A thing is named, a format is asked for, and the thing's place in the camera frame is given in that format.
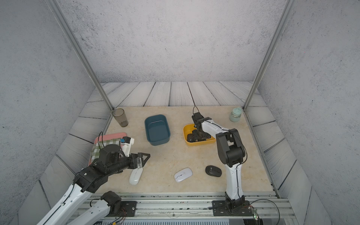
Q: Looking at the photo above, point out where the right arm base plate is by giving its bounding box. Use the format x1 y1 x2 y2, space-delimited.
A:
211 200 254 217

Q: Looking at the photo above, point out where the white mouse with grey line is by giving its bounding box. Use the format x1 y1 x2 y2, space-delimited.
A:
174 168 193 182

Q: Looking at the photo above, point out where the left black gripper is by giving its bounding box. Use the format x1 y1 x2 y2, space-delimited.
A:
107 152 152 177

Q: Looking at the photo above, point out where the pink tray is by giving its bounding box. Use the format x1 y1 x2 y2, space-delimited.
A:
88 132 128 167

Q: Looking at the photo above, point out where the left aluminium corner post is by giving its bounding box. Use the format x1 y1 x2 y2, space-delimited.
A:
46 0 114 111

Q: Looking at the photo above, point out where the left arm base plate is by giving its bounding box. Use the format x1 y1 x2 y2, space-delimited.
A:
93 200 137 217

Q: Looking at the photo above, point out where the pale green glass jar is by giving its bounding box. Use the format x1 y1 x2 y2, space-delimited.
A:
229 107 243 122

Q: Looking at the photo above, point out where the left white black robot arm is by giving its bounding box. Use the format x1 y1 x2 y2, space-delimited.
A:
39 144 151 225

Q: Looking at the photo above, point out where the aluminium rail frame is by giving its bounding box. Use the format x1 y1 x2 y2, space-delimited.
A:
50 192 299 225

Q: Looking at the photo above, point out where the dark teal storage box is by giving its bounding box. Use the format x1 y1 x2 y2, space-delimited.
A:
144 114 171 146

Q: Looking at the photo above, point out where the right aluminium corner post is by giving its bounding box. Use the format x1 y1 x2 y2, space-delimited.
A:
243 0 296 111

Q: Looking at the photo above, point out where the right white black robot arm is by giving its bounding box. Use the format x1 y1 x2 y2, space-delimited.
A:
190 112 249 211

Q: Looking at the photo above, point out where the yellow storage box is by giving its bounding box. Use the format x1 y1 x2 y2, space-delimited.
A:
183 124 216 146

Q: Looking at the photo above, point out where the aluminium corner post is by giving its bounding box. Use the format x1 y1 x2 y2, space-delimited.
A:
46 0 114 111
243 0 296 111

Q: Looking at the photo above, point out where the black mouse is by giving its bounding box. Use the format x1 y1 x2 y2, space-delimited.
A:
187 134 196 143
205 166 222 177
197 131 212 142

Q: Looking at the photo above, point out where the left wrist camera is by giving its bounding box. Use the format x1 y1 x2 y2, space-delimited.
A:
119 136 135 157

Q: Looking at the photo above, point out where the brown translucent cup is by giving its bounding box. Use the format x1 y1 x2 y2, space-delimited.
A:
112 108 128 127

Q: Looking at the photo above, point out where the long white mouse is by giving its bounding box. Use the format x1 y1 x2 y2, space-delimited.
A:
129 168 143 185

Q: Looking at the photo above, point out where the green checkered cloth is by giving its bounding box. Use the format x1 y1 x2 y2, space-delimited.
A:
88 137 122 165

